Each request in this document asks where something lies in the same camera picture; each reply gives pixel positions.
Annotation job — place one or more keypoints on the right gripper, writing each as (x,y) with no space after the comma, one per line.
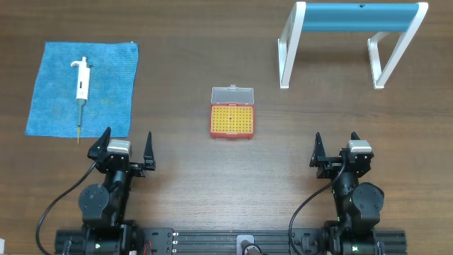
(354,163)

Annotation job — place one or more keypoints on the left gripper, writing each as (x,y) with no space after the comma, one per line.
(117,164)

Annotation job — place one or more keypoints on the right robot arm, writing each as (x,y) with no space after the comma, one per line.
(368,202)

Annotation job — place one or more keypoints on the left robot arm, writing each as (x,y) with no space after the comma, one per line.
(93,202)

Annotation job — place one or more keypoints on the blue cloth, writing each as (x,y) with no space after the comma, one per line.
(109,92)

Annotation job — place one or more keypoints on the white pipette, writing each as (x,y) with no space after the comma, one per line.
(83,83)

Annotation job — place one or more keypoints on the red and yellow tip box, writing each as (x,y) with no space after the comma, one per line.
(231,120)

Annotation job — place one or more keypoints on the white and blue stand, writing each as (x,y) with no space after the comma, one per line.
(354,17)

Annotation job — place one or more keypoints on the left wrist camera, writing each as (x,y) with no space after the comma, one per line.
(119,147)

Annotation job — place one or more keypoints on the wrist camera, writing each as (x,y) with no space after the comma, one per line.
(119,147)
(359,146)

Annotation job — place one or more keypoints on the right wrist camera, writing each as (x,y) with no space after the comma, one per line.
(359,146)

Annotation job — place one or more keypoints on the mounting rail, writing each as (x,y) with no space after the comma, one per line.
(212,241)

